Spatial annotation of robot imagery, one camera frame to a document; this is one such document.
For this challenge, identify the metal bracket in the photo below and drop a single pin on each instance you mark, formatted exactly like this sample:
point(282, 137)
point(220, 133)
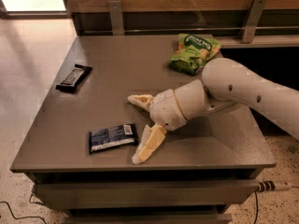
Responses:
point(255, 12)
point(116, 17)

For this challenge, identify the blue rxbar blueberry wrapper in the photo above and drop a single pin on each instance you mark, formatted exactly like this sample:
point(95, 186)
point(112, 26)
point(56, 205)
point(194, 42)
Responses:
point(115, 136)

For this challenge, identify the white power strip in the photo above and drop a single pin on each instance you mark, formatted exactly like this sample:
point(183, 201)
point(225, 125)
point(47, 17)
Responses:
point(273, 186)

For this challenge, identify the left metal bracket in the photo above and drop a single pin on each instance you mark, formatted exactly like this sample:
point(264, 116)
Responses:
point(116, 17)

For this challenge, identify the green snack bag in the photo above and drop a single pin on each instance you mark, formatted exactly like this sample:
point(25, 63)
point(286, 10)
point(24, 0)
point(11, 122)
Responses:
point(193, 53)

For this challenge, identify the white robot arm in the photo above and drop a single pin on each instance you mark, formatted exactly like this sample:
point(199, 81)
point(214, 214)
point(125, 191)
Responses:
point(224, 83)

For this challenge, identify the right metal bracket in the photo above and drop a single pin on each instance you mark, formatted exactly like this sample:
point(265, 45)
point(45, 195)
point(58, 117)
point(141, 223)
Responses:
point(255, 12)

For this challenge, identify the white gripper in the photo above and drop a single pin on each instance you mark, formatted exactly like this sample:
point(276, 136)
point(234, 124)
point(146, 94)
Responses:
point(164, 108)

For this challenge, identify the black candy bar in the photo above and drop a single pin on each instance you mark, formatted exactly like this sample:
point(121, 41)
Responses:
point(77, 75)

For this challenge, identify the grey drawer cabinet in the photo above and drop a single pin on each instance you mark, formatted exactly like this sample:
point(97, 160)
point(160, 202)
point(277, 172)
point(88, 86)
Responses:
point(196, 174)

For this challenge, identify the metal rail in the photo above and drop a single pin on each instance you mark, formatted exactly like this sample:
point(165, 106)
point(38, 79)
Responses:
point(216, 31)

